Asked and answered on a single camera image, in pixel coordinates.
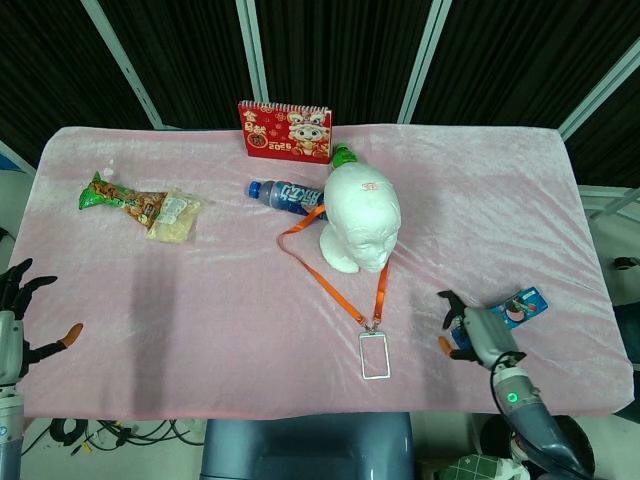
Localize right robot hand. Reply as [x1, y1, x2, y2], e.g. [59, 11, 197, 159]
[437, 289, 527, 370]

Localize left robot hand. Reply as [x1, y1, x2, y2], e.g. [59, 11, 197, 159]
[0, 257, 85, 386]

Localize orange lanyard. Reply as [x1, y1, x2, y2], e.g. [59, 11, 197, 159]
[277, 203, 394, 382]

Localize white foam mannequin head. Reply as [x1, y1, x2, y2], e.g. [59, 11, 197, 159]
[319, 163, 403, 274]

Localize blue cookie box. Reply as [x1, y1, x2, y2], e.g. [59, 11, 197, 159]
[449, 285, 550, 346]

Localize red white cup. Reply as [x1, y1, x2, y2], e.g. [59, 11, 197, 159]
[509, 429, 531, 461]

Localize green checkered box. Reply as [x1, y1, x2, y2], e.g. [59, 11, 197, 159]
[439, 452, 506, 480]

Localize white side cabinet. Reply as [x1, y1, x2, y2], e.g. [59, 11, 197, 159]
[579, 184, 640, 301]

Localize green orange snack bag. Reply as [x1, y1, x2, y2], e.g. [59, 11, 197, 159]
[77, 171, 169, 226]

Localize clear bag of pale snack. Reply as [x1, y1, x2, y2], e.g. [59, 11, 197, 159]
[145, 188, 206, 245]

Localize blue-grey robot torso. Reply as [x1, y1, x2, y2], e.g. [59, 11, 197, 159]
[199, 412, 416, 480]

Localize green bottle cap object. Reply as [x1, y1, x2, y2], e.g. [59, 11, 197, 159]
[332, 143, 359, 169]

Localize pink velvet tablecloth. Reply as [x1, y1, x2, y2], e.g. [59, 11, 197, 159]
[7, 124, 631, 420]

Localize blue drink bottle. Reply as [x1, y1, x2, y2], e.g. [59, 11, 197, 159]
[248, 179, 329, 222]

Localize red desk calendar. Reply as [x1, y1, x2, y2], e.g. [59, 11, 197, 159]
[237, 99, 334, 164]

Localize black curtain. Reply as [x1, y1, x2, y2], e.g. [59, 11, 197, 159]
[0, 0, 640, 176]

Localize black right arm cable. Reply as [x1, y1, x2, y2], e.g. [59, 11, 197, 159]
[488, 352, 581, 476]

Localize black floor cables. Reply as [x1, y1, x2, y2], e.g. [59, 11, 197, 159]
[49, 418, 206, 456]

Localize white frame post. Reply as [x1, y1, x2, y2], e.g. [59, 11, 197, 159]
[234, 0, 269, 104]
[559, 39, 640, 139]
[79, 0, 164, 129]
[397, 0, 454, 124]

